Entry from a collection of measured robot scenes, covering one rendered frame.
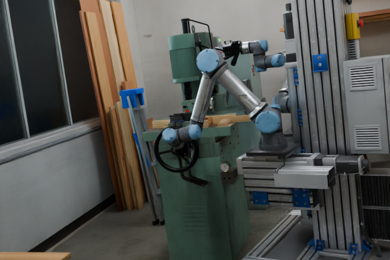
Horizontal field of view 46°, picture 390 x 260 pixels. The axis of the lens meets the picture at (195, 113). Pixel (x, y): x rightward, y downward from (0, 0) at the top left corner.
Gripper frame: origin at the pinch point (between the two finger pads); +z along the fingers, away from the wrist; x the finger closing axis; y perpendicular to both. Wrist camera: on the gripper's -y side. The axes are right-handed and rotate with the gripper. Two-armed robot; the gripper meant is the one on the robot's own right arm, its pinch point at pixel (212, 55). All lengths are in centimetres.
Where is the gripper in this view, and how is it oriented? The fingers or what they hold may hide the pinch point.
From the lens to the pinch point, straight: 292.9
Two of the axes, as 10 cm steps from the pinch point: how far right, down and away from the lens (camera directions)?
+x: -1.8, 6.7, -7.2
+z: -9.4, 0.9, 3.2
